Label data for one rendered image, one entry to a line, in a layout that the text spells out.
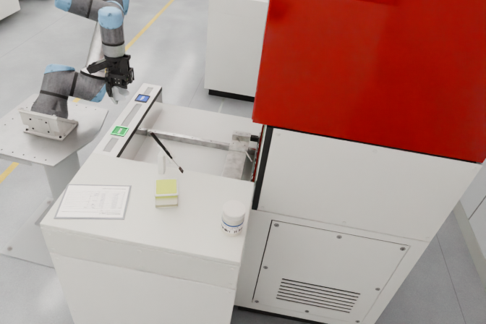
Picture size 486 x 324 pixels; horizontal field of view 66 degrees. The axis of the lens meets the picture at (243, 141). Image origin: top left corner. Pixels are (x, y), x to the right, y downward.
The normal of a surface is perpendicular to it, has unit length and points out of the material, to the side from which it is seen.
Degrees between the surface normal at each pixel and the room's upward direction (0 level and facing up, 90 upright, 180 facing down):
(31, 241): 0
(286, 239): 90
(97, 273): 90
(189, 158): 0
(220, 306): 90
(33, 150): 0
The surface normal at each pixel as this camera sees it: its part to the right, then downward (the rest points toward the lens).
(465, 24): -0.14, 0.60
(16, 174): 0.11, -0.78
